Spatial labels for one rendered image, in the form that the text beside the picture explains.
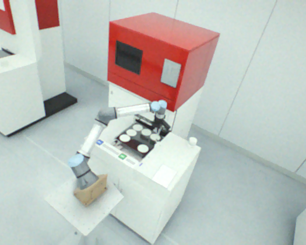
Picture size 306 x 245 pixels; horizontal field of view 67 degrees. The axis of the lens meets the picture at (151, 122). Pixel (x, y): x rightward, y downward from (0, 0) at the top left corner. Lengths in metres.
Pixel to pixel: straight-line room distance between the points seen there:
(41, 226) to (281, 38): 3.37
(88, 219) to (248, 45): 2.70
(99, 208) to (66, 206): 0.24
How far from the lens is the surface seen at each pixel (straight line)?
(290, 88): 3.42
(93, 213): 1.86
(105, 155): 2.08
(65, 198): 1.95
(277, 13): 3.24
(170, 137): 2.27
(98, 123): 1.89
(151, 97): 2.21
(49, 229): 2.78
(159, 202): 2.02
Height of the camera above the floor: 2.42
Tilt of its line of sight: 37 degrees down
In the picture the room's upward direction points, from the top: 11 degrees clockwise
